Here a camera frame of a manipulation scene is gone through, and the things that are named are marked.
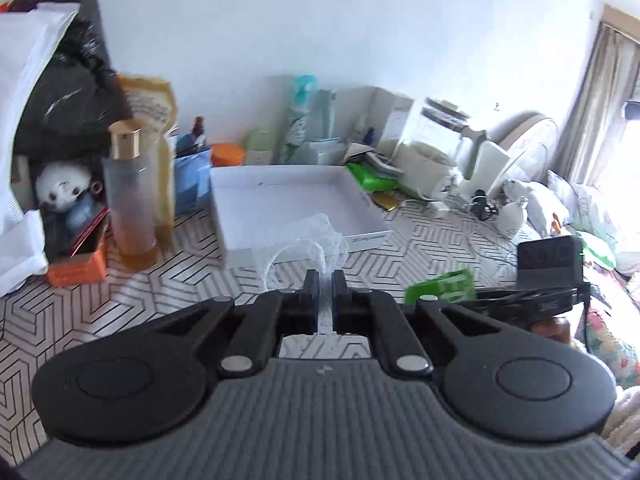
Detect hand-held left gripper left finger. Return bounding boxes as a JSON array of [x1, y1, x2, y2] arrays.
[[145, 269, 321, 380]]

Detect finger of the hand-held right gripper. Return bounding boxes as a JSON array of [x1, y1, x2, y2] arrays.
[[487, 302, 570, 321], [472, 284, 593, 307]]

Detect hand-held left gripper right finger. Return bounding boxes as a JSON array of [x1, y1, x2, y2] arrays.
[[331, 269, 507, 380]]

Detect clear plastic bag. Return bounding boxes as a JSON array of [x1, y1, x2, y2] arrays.
[[257, 212, 351, 335]]

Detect green fabric shopping bag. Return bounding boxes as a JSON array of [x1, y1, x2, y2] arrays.
[[404, 268, 477, 307]]

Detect brown paper bag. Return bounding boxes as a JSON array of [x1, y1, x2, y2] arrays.
[[116, 75, 177, 252]]

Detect black plastic bag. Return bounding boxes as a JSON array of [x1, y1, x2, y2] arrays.
[[9, 0, 133, 171]]

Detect floral bedding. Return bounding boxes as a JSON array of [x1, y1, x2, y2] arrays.
[[522, 169, 640, 392]]

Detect white shallow box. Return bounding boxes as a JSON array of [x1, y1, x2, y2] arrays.
[[209, 164, 394, 269]]

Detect white desk fan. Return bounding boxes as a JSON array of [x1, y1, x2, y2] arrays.
[[467, 112, 560, 200]]

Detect green packet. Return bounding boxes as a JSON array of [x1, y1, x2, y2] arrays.
[[346, 161, 400, 192]]

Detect geometric patterned tablecloth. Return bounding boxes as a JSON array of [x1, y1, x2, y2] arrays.
[[0, 199, 526, 467]]

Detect light green box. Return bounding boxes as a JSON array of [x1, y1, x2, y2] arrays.
[[246, 126, 277, 166]]

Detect orange lidded jar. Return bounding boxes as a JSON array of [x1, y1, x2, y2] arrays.
[[210, 143, 247, 168]]

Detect blue box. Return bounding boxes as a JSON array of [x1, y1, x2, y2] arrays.
[[174, 149, 214, 214]]

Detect beige curtain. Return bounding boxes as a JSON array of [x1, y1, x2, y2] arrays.
[[551, 22, 640, 187]]

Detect teal packet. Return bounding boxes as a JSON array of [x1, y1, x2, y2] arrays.
[[284, 75, 322, 164]]

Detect white cardboard box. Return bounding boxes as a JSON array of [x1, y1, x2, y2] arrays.
[[331, 86, 417, 162]]

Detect frosted bottle with gold cap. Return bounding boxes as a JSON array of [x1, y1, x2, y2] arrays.
[[101, 120, 164, 269]]

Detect orange box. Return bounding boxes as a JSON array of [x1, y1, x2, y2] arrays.
[[46, 230, 109, 288]]

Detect white plush panda toy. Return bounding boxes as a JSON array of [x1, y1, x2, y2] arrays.
[[34, 161, 110, 242]]

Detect black cable bundle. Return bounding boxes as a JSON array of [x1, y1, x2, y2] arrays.
[[469, 189, 502, 222]]

